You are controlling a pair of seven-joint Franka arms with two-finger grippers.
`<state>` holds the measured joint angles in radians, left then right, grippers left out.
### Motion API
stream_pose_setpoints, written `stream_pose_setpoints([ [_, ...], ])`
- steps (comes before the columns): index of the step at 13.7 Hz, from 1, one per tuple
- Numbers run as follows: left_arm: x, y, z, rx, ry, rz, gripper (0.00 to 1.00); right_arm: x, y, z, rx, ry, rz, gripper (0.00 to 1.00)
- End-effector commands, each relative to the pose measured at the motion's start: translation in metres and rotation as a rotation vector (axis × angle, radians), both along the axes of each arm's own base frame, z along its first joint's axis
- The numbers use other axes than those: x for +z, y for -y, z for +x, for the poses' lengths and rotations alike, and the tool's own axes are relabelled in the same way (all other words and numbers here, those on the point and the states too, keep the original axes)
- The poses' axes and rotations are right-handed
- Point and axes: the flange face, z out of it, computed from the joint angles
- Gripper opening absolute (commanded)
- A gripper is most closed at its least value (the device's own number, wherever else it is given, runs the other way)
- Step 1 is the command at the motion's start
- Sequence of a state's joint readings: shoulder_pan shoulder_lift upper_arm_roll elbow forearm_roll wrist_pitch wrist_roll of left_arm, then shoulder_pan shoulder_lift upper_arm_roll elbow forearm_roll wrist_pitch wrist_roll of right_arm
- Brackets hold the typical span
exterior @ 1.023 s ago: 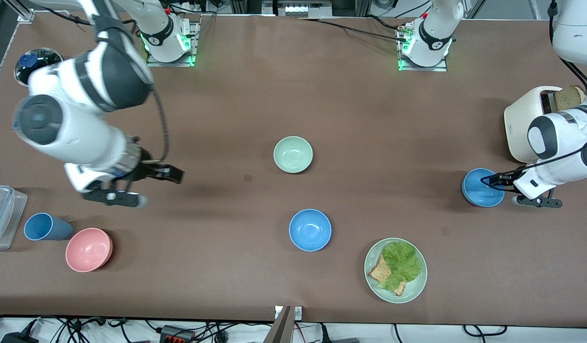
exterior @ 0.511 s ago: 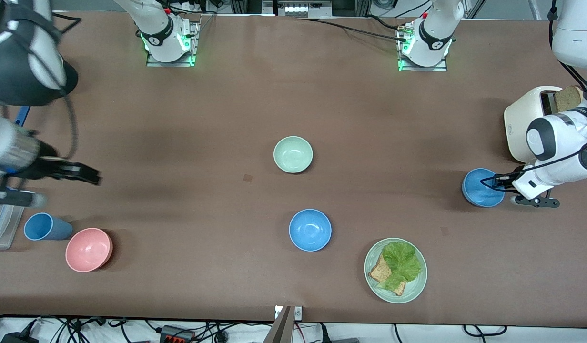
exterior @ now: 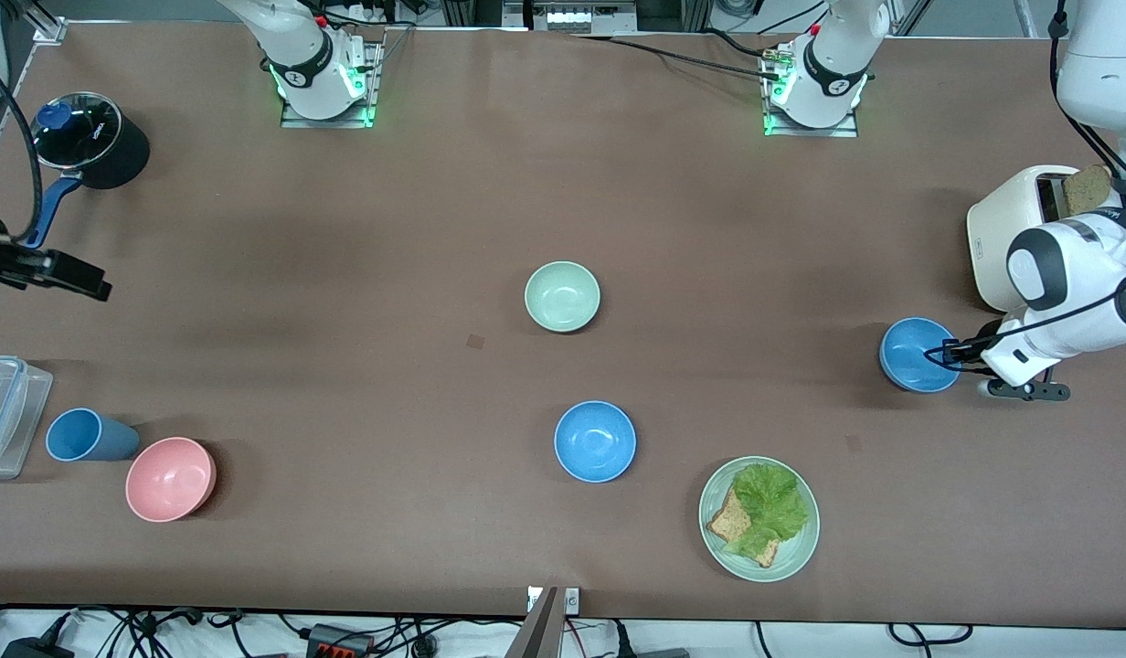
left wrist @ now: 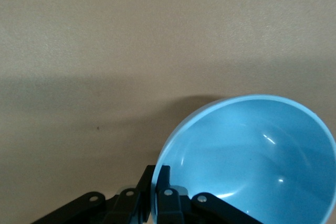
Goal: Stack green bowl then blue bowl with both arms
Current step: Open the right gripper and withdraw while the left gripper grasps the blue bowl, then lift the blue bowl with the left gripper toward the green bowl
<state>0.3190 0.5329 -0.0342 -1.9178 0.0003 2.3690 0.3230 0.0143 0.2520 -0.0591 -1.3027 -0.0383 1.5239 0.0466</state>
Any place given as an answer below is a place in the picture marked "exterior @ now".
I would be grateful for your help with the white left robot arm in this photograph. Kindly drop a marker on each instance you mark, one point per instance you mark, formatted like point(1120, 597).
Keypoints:
point(1075, 265)

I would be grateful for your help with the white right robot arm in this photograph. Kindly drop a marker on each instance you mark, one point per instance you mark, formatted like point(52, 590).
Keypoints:
point(307, 82)

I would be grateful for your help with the light green bowl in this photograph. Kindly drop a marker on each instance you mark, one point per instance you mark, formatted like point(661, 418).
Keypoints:
point(563, 296)

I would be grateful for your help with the black red power strip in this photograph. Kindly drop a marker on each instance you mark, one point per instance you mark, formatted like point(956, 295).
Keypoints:
point(339, 640)

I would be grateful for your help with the aluminium corner bracket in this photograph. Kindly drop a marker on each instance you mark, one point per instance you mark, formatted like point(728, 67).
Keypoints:
point(49, 31)

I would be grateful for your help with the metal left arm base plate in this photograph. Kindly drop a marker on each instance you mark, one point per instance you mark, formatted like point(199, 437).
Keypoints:
point(846, 123)

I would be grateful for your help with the black floor plug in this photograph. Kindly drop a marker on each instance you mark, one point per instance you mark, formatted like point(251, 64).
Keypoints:
point(650, 652)

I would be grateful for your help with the brown toast slice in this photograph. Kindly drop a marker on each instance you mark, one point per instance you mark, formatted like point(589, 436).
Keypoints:
point(729, 523)

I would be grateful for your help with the grey camera mount bar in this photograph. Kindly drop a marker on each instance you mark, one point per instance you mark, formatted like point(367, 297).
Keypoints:
point(537, 631)

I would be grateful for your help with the light green plate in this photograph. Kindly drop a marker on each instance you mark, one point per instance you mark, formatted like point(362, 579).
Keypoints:
point(796, 548)

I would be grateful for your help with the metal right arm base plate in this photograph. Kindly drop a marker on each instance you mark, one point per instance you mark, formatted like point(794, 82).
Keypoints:
point(371, 91)

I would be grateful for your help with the brown bread slice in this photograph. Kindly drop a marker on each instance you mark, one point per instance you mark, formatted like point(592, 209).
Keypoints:
point(1086, 190)

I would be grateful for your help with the grey control box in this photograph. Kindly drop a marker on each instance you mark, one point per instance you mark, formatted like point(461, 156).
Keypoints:
point(581, 16)

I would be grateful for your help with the blue bowl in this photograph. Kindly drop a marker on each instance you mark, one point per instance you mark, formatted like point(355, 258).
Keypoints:
point(910, 356)
point(595, 441)

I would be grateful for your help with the pink bowl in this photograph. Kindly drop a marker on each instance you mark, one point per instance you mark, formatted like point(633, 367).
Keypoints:
point(168, 480)

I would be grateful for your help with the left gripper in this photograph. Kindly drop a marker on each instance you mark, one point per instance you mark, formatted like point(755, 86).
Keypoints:
point(982, 347)

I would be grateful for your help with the black power adapter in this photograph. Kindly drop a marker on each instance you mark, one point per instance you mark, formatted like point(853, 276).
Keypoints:
point(33, 650)

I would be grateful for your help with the clear plastic container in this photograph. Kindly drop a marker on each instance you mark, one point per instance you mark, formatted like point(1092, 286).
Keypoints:
point(19, 411)

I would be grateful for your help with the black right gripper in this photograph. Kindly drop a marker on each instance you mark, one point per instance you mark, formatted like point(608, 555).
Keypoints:
point(5, 260)

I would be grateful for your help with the green lettuce leaf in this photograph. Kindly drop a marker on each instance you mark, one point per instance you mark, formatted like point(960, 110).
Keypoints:
point(773, 503)

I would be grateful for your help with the blue cup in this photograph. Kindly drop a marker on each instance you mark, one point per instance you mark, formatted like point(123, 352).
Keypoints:
point(83, 435)

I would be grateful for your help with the white toaster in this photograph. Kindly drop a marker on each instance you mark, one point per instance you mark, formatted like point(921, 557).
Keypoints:
point(997, 228)

